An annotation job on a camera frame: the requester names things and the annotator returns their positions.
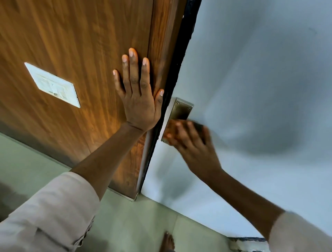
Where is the person's left hand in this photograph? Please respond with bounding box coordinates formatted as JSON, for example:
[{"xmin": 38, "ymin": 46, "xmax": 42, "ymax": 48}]
[{"xmin": 112, "ymin": 47, "xmax": 165, "ymax": 132}]

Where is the person's right hand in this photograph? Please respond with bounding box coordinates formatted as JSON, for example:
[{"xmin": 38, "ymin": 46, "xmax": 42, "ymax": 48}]
[{"xmin": 165, "ymin": 120, "xmax": 223, "ymax": 182}]

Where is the metal door handle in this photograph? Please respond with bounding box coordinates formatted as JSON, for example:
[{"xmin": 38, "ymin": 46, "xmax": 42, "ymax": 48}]
[{"xmin": 161, "ymin": 97, "xmax": 205, "ymax": 144}]

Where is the person's right forearm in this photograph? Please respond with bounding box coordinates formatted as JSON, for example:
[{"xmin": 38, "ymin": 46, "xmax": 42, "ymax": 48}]
[{"xmin": 192, "ymin": 168, "xmax": 286, "ymax": 238}]

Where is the person's left forearm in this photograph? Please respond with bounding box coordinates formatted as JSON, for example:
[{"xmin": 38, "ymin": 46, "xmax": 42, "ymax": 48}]
[{"xmin": 71, "ymin": 121, "xmax": 146, "ymax": 201}]

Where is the brown wooden panel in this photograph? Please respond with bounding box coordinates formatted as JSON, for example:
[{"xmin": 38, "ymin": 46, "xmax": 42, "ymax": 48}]
[{"xmin": 0, "ymin": 0, "xmax": 187, "ymax": 201}]

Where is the white door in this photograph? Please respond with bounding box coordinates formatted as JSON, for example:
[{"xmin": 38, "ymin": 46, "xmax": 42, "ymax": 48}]
[{"xmin": 141, "ymin": 0, "xmax": 332, "ymax": 238}]

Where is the person's bare foot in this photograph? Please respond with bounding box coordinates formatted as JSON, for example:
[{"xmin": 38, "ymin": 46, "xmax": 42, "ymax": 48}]
[{"xmin": 159, "ymin": 232, "xmax": 175, "ymax": 252}]

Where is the white left shirt sleeve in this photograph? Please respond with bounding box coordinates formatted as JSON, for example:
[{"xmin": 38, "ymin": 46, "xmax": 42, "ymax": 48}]
[{"xmin": 0, "ymin": 171, "xmax": 102, "ymax": 252}]

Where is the white shirt sleeve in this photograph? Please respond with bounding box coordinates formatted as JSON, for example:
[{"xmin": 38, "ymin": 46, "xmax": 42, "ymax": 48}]
[
  {"xmin": 0, "ymin": 171, "xmax": 102, "ymax": 252},
  {"xmin": 267, "ymin": 211, "xmax": 332, "ymax": 252}
]

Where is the white right shirt sleeve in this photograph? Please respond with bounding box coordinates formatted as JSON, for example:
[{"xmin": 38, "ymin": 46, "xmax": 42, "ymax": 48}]
[{"xmin": 267, "ymin": 211, "xmax": 332, "ymax": 252}]

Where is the white switch plate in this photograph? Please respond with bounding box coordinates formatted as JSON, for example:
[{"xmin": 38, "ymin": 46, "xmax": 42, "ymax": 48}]
[{"xmin": 24, "ymin": 62, "xmax": 81, "ymax": 108}]

